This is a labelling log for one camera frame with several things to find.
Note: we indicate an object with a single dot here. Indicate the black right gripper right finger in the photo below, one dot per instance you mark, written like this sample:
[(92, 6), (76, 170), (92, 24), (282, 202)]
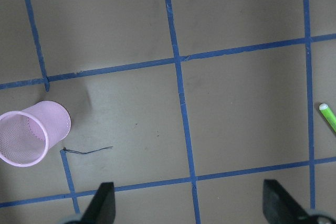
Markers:
[(279, 206)]

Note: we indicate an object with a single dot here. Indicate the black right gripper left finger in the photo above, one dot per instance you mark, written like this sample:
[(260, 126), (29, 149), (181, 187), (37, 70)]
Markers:
[(102, 207)]

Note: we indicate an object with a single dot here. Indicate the pink mesh cup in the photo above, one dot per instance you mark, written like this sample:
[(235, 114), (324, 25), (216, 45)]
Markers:
[(28, 135)]

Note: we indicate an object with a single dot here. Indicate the loose dark thread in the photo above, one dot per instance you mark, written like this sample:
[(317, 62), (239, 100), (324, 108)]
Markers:
[(87, 152)]

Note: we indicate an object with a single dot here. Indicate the green marker pen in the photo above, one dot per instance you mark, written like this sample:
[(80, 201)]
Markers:
[(328, 115)]

